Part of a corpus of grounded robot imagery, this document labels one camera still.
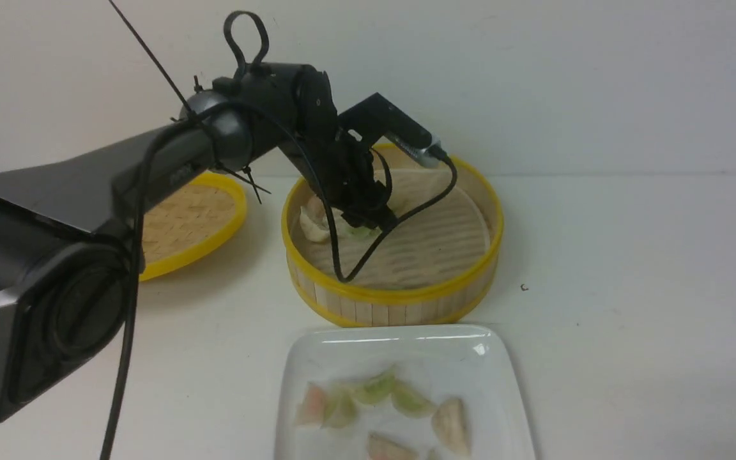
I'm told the green dumpling centre in steamer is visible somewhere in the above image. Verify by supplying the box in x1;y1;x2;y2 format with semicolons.
344;225;381;241

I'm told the yellow rimmed bamboo steamer basket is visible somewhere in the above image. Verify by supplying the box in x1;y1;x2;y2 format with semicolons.
282;157;505;327

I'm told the green dumpling left on plate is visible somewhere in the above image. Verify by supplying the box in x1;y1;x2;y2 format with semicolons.
322;387;358;430

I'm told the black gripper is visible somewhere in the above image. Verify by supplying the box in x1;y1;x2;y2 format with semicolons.
282;128;398;232

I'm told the pink dumpling bottom on plate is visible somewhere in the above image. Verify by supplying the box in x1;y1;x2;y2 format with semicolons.
366;433;418;460

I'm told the green dumpling front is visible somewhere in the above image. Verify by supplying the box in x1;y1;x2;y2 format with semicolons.
348;365;397;406

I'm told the green dumpling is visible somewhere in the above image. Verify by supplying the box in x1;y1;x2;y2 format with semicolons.
390;379;437;419
348;365;397;406
322;387;358;430
344;225;381;241

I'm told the black camera cable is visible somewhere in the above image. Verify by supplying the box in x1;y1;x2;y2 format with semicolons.
100;11;459;460

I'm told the long black zip tie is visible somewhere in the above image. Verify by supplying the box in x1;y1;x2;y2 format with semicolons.
108;0;194;119

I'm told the yellow rimmed bamboo steamer lid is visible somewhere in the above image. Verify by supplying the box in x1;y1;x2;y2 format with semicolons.
139;172;247;282

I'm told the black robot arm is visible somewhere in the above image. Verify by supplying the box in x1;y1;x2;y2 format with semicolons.
0;64;398;422

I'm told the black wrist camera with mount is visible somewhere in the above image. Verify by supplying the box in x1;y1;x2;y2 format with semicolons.
338;93;448;169

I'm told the white dumpling left in steamer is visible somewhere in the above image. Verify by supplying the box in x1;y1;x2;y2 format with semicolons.
298;206;331;243

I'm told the pink dumpling left on plate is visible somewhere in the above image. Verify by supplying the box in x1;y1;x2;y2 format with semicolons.
294;383;328;427

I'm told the pink dumpling in steamer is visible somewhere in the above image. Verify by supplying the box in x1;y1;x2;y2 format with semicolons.
305;195;325;220

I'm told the white square plate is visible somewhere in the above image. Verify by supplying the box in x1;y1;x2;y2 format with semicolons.
273;324;537;459

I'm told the white dumpling right on plate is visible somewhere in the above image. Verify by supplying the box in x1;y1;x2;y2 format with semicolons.
431;397;472;459

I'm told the green dumpling centre on plate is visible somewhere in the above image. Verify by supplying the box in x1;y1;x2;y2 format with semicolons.
390;379;437;419

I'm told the pink dumpling on plate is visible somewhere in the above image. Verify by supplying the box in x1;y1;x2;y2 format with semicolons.
294;383;328;427
366;433;418;460

